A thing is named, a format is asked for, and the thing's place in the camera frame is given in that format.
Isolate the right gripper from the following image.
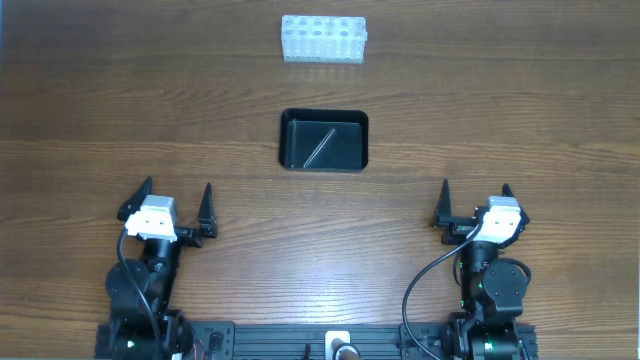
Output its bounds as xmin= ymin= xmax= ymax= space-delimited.
xmin=432 ymin=178 xmax=532 ymax=247

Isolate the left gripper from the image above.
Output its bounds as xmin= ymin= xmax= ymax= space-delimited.
xmin=116 ymin=175 xmax=220 ymax=249

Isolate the black tray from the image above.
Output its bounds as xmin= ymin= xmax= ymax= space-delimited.
xmin=278 ymin=107 xmax=370 ymax=174

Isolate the clear test tube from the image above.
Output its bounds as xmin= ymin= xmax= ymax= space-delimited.
xmin=302 ymin=127 xmax=337 ymax=169

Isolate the white test tube rack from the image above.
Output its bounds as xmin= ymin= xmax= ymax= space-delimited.
xmin=280 ymin=14 xmax=369 ymax=65

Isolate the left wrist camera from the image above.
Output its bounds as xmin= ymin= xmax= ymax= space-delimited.
xmin=123 ymin=194 xmax=180 ymax=244

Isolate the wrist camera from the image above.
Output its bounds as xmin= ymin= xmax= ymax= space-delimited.
xmin=476 ymin=195 xmax=523 ymax=245
xmin=123 ymin=194 xmax=180 ymax=244

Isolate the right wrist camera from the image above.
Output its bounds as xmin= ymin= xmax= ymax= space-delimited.
xmin=476 ymin=195 xmax=523 ymax=245

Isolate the black cable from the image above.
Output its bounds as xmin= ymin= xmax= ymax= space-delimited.
xmin=401 ymin=221 xmax=485 ymax=360
xmin=116 ymin=227 xmax=164 ymax=353

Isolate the mounting rail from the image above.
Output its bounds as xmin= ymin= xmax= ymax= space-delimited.
xmin=93 ymin=319 xmax=542 ymax=360

